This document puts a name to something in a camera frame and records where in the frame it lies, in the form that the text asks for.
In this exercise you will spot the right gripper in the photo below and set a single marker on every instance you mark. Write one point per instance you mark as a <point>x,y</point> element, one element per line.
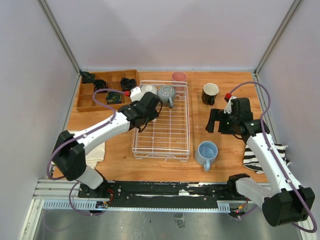
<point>218,115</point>

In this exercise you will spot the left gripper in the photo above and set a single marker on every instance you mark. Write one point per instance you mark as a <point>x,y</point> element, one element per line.
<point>153,115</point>

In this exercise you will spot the white speckled mug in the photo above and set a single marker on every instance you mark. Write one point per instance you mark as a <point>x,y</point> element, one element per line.
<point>149,88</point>

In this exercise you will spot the grey-green speckled mug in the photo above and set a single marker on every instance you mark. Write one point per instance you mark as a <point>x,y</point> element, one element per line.
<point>167,95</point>

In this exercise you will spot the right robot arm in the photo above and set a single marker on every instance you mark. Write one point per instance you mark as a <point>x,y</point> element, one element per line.
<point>285,201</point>

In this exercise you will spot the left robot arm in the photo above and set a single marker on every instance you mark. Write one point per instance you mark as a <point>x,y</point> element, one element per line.
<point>75,168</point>

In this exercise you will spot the black mug white inside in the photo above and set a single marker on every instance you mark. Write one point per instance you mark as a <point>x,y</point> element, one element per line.
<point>209,93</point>

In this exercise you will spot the rolled blue yellow tie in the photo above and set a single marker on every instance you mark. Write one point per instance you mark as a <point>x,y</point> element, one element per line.
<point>113,98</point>

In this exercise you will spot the rolled black patterned tie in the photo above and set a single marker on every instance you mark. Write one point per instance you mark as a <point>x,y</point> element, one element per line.
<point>128,83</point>

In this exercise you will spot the wooden compartment tray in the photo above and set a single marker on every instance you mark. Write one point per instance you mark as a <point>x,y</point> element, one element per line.
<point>90,101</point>

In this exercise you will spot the light blue mug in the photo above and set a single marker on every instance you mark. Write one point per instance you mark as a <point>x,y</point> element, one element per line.
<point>206,154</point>

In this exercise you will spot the pink tumbler cup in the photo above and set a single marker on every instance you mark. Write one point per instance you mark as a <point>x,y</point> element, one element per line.
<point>179,79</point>

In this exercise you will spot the black white striped cloth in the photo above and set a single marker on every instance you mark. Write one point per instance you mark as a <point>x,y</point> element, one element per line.
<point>251,162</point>

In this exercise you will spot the cream folded cloth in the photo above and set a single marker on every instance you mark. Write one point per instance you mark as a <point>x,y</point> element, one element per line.
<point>96,155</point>

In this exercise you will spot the rolled dark green tie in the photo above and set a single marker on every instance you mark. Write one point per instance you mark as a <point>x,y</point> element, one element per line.
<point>87,77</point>

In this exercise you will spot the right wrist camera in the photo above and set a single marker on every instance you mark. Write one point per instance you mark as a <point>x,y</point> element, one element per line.
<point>228,108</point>

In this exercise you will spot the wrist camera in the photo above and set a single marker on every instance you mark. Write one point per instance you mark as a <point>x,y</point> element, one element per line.
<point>228,108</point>
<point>136,94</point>

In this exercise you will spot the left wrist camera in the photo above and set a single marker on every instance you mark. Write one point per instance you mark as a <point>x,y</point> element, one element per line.
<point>136,94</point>

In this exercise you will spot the white wire dish rack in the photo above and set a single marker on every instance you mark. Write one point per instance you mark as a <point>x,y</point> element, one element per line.
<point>169,137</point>

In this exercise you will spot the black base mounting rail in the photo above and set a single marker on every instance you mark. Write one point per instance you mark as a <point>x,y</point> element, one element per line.
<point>160,193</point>

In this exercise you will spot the grey slotted cable duct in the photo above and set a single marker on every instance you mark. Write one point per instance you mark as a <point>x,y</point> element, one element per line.
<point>96,205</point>

